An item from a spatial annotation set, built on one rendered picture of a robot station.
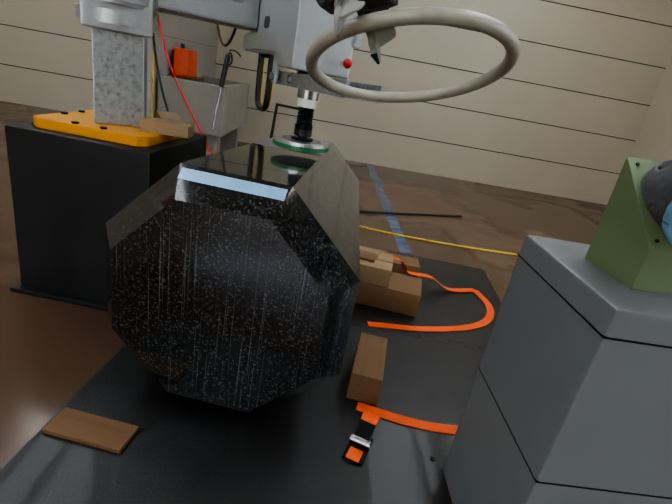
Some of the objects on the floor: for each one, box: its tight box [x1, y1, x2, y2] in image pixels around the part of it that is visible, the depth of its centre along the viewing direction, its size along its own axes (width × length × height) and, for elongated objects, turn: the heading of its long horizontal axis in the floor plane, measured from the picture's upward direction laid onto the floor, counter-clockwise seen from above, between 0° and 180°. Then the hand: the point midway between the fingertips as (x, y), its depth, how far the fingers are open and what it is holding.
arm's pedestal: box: [430, 235, 672, 504], centre depth 114 cm, size 50×50×85 cm
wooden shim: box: [42, 407, 139, 454], centre depth 135 cm, size 25×10×2 cm, turn 58°
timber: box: [346, 332, 388, 405], centre depth 180 cm, size 30×12×12 cm, turn 147°
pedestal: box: [5, 122, 207, 311], centre depth 214 cm, size 66×66×74 cm
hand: (356, 53), depth 85 cm, fingers open, 14 cm apart
